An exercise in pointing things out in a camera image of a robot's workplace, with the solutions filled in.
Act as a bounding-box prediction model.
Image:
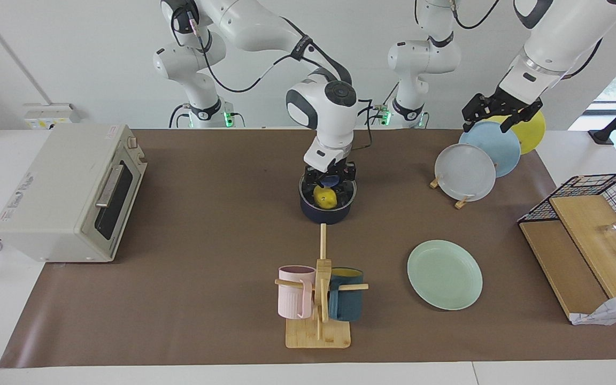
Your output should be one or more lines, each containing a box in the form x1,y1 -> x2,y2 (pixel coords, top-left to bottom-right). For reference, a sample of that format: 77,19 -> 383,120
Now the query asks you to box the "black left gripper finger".
499,100 -> 543,133
461,95 -> 490,133

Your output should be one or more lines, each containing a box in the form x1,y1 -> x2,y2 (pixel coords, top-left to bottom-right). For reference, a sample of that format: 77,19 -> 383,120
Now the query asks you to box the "glass lid with blue knob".
299,174 -> 358,210

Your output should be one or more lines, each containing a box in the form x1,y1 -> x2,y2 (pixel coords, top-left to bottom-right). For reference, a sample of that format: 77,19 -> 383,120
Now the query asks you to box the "yellow lemon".
313,186 -> 337,209

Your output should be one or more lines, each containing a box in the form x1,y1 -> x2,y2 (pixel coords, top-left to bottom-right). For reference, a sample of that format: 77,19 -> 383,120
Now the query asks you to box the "yellow plate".
487,110 -> 546,156

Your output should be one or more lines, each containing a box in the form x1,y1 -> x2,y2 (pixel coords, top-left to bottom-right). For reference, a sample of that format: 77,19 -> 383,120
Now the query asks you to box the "light blue plate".
458,121 -> 521,178

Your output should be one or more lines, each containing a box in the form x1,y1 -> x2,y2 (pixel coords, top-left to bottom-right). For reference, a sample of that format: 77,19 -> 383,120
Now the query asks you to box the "grey plate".
434,143 -> 497,203

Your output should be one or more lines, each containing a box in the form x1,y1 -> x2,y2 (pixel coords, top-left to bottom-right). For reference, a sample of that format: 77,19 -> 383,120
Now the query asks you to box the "wooden plate rack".
429,174 -> 472,210

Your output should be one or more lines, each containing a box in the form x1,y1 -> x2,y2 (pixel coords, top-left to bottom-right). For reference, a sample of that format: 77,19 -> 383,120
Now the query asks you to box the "pale green plate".
407,240 -> 484,311

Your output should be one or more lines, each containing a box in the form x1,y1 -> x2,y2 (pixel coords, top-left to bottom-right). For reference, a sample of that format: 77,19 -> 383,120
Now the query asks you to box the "dark blue saucepan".
299,174 -> 358,225

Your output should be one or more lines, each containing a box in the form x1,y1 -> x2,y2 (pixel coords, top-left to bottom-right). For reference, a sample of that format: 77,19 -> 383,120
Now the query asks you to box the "pink ribbed mug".
278,265 -> 317,320

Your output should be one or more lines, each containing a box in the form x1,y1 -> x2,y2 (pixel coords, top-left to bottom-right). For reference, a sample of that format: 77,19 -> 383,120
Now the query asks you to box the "dark teal mug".
328,267 -> 365,322

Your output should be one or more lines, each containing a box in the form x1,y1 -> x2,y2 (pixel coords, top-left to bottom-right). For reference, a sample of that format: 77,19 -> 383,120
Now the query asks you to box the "light wooden cutting board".
549,195 -> 616,299

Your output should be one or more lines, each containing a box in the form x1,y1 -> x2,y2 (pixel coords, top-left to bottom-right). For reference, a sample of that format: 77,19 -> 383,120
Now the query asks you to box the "dark wooden cutting board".
519,219 -> 610,321

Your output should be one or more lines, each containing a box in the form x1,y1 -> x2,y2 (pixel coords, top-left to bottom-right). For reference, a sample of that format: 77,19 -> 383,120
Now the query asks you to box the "wooden mug rack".
274,224 -> 369,349

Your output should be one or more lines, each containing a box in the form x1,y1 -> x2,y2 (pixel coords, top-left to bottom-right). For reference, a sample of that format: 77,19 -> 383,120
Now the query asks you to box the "brown table mat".
0,127 -> 616,369

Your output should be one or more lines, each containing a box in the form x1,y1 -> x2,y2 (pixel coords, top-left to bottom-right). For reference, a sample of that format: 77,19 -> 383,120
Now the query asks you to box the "white crumpled plastic bag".
570,290 -> 616,326

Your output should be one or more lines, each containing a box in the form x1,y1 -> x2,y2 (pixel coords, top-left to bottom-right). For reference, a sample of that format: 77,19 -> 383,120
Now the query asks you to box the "cream toaster oven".
0,124 -> 148,264

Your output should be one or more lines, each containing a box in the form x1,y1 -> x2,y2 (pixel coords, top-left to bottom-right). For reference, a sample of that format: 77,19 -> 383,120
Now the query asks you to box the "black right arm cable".
172,5 -> 373,151

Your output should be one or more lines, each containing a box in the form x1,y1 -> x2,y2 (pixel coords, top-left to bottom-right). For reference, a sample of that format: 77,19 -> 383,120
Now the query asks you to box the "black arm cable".
450,0 -> 501,30
172,5 -> 373,151

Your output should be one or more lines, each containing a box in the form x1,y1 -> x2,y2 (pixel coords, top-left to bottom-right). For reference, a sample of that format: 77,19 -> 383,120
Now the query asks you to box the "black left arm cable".
450,0 -> 501,30

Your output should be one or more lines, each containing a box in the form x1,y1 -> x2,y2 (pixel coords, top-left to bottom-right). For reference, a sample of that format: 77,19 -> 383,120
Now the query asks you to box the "black wire basket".
517,172 -> 616,252

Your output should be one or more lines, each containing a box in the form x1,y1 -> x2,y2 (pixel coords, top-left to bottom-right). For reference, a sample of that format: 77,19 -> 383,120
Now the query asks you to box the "white wall socket box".
24,103 -> 81,129

